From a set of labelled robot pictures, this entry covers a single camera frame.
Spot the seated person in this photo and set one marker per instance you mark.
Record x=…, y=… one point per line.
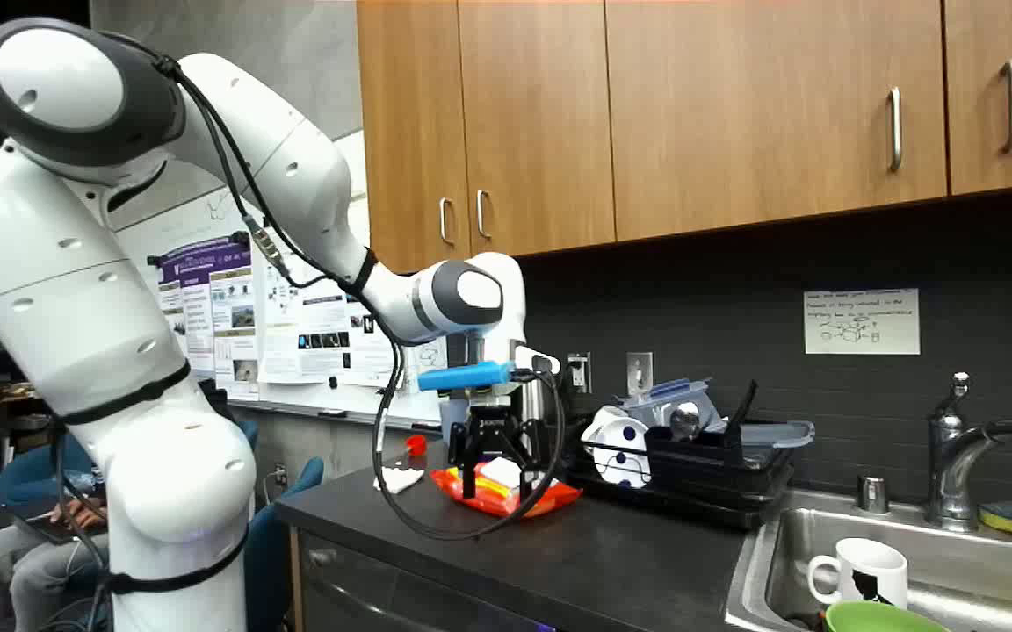
x=15, y=573

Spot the small steel cup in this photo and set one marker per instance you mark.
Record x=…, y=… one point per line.
x=873, y=493

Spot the white wall outlet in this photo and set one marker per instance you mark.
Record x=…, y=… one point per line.
x=580, y=375
x=640, y=371

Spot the white research poster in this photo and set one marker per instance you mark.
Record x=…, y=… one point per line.
x=308, y=337

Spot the crumpled white tissue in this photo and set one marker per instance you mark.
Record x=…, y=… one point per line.
x=401, y=478

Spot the white whiteboard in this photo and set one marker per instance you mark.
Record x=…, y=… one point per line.
x=352, y=169

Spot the white plastic kitchen gadget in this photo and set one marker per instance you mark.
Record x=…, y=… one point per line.
x=616, y=451

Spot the stainless steel sink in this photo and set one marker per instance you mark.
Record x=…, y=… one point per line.
x=975, y=573

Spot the wooden upper cabinet door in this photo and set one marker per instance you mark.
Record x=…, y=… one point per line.
x=1010, y=83
x=763, y=108
x=407, y=126
x=534, y=116

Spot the white mug with black print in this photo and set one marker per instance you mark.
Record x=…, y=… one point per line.
x=869, y=568

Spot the black dish rack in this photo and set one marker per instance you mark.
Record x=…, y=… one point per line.
x=704, y=468

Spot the green bowl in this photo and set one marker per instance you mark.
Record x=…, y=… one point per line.
x=880, y=618

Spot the orange wet wipes packet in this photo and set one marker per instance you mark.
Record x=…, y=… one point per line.
x=527, y=496

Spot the clear plastic container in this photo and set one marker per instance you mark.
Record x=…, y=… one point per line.
x=677, y=405

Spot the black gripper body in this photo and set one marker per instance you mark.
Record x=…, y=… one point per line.
x=489, y=414

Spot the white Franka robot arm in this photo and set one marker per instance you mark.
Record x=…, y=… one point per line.
x=52, y=268

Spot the chrome sink faucet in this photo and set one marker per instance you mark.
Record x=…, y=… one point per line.
x=949, y=458

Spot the white paper wall notice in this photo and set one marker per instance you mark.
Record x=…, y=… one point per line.
x=861, y=320

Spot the blue office chair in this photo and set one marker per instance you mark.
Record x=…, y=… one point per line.
x=278, y=548

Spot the purple header poster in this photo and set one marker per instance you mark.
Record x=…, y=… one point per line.
x=207, y=303

